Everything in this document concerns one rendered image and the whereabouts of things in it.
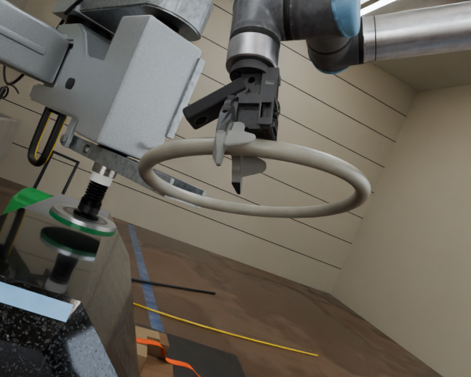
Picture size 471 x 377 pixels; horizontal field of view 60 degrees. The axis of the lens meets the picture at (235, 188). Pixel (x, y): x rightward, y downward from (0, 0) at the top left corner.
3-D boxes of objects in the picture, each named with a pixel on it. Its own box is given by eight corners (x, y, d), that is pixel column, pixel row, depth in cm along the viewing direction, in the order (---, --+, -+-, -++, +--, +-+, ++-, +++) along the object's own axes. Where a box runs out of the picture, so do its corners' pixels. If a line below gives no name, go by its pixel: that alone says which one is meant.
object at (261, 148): (91, 173, 87) (94, 159, 88) (241, 222, 121) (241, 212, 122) (274, 128, 54) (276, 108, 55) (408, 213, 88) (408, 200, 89)
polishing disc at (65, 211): (73, 206, 147) (74, 203, 147) (124, 230, 145) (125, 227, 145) (38, 206, 126) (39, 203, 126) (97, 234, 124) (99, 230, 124)
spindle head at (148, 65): (54, 130, 146) (102, 16, 146) (108, 151, 162) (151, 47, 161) (92, 151, 120) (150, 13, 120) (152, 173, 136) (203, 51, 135)
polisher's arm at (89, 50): (17, 119, 183) (60, 19, 182) (66, 138, 199) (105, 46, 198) (75, 155, 130) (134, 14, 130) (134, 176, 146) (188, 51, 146)
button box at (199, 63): (154, 132, 140) (186, 56, 140) (161, 135, 142) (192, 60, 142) (166, 136, 134) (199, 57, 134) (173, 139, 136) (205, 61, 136)
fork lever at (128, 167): (55, 143, 145) (60, 130, 145) (103, 160, 159) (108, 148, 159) (152, 193, 96) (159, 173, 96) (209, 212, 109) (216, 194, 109)
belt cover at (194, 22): (48, 19, 186) (62, -14, 186) (97, 48, 203) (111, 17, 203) (149, 13, 117) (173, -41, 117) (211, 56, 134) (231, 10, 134)
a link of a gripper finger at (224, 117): (224, 121, 59) (237, 95, 65) (214, 121, 59) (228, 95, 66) (228, 149, 61) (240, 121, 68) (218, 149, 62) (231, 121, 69)
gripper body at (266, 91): (271, 127, 62) (277, 58, 65) (216, 126, 64) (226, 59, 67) (276, 146, 69) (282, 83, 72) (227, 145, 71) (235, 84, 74)
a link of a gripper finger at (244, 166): (265, 195, 70) (265, 143, 67) (232, 194, 72) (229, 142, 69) (268, 189, 73) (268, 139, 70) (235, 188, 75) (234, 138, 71)
